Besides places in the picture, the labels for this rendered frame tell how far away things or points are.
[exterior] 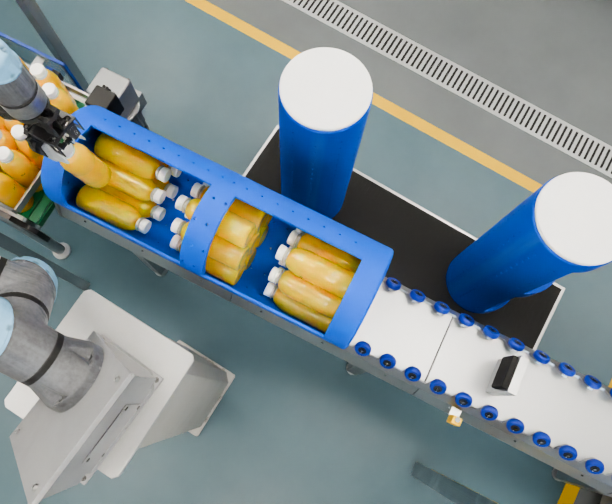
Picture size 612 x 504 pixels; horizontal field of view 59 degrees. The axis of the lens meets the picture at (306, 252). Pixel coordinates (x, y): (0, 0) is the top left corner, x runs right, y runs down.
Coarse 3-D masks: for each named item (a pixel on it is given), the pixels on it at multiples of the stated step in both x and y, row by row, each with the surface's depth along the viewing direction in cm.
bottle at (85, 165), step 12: (72, 144) 120; (72, 156) 121; (84, 156) 123; (96, 156) 130; (72, 168) 122; (84, 168) 124; (96, 168) 129; (108, 168) 136; (84, 180) 130; (96, 180) 132; (108, 180) 136
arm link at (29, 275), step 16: (0, 256) 112; (0, 272) 108; (16, 272) 110; (32, 272) 113; (48, 272) 116; (0, 288) 107; (16, 288) 107; (32, 288) 109; (48, 288) 113; (48, 304) 111
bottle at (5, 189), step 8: (0, 176) 145; (8, 176) 149; (0, 184) 145; (8, 184) 147; (16, 184) 152; (0, 192) 146; (8, 192) 148; (16, 192) 152; (24, 192) 156; (0, 200) 151; (8, 200) 151; (16, 200) 153; (32, 200) 161; (24, 208) 159
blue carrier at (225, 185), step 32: (96, 128) 134; (128, 128) 137; (160, 160) 132; (192, 160) 135; (64, 192) 146; (224, 192) 130; (256, 192) 133; (160, 224) 154; (192, 224) 128; (288, 224) 151; (320, 224) 131; (192, 256) 131; (256, 256) 154; (384, 256) 129; (224, 288) 138; (256, 288) 148; (352, 288) 124; (288, 320) 135; (352, 320) 125
